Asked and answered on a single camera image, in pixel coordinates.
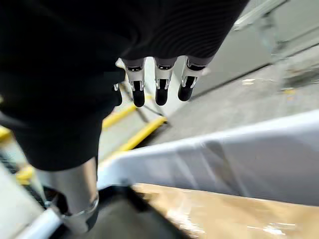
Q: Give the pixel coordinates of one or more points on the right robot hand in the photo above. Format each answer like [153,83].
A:
[62,74]

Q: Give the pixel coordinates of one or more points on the yellow shelf rack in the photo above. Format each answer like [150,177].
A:
[147,130]

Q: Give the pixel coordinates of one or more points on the white plastic box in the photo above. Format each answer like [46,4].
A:
[249,161]

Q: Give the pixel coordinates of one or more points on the brown cardboard sheet under film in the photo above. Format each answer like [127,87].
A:
[236,216]

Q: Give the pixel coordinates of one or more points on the grey metal frame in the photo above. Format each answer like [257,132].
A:
[249,19]

